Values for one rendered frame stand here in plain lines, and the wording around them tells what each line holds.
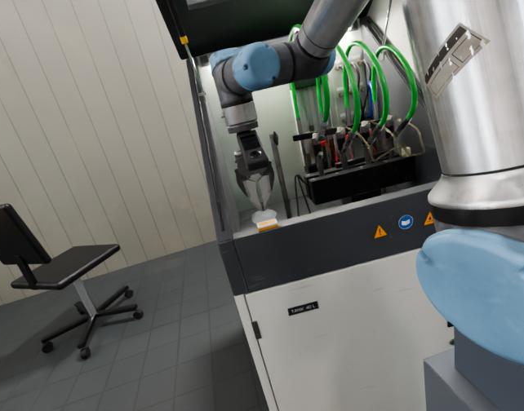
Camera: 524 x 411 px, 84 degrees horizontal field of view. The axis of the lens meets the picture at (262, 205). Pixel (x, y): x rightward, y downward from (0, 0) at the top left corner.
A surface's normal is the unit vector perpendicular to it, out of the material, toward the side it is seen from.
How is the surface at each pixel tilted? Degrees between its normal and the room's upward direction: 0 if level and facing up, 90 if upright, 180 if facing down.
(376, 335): 90
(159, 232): 90
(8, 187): 90
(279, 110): 90
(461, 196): 48
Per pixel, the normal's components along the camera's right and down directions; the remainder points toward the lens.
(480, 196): -0.80, -0.41
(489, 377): -0.95, 0.28
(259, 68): 0.44, 0.20
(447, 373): -0.22, -0.92
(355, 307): 0.11, 0.30
